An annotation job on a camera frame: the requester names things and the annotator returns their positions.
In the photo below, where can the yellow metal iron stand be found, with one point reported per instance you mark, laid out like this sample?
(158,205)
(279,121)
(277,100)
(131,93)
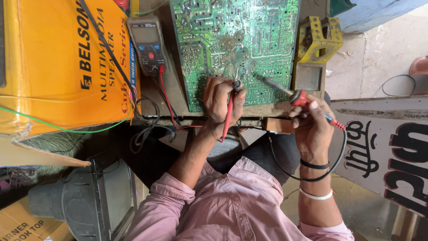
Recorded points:
(317,36)

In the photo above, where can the white bangle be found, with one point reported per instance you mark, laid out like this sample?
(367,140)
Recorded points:
(316,196)

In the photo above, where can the red multimeter probe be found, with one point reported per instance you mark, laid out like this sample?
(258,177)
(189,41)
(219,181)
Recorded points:
(230,110)

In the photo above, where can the person's left hand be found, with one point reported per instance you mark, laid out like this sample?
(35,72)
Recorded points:
(219,103)

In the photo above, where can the person's right hand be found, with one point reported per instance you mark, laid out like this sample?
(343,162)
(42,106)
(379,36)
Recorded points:
(312,134)

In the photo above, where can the pink shirt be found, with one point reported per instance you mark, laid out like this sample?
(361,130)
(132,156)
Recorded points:
(234,207)

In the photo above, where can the green circuit board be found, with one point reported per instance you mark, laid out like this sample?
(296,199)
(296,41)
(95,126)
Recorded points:
(234,40)

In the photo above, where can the brown cardboard box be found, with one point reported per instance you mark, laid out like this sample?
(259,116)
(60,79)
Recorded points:
(26,224)

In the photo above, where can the grey digital multimeter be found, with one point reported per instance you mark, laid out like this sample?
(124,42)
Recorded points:
(148,43)

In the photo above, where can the black monitor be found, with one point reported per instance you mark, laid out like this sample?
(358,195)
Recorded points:
(87,200)

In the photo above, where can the grey metal stand base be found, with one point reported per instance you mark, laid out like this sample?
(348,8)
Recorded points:
(309,78)

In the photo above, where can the black trousers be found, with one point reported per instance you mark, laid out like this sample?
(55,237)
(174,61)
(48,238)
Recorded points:
(267,150)

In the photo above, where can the copper vessel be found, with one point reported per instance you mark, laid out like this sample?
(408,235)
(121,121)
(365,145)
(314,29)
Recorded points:
(419,65)

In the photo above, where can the straw brush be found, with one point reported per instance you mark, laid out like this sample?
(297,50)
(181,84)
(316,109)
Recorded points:
(53,144)

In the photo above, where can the white signboard black lettering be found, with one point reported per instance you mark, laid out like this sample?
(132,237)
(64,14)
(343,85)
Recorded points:
(384,147)

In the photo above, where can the small wooden block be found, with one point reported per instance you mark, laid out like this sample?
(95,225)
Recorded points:
(277,125)

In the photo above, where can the black wristband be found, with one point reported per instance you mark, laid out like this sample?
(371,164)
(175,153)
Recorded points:
(314,165)

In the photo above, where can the yellow speaker carton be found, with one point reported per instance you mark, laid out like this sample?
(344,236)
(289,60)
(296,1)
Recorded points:
(56,63)

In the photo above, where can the blue painted furniture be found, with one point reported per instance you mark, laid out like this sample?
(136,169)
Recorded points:
(377,13)

